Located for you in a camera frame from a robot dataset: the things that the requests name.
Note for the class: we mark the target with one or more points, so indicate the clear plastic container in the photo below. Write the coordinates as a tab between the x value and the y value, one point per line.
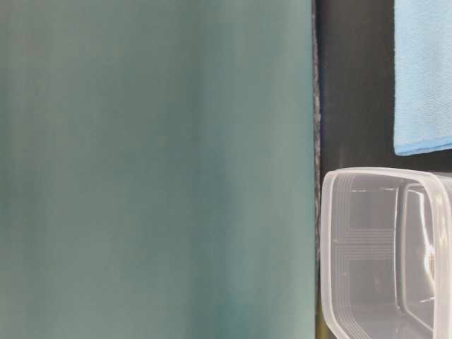
385	253

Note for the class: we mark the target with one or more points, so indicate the blue folded towel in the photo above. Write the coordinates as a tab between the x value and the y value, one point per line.
422	36

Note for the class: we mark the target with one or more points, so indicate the teal green backdrop curtain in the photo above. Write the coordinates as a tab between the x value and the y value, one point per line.
157	172

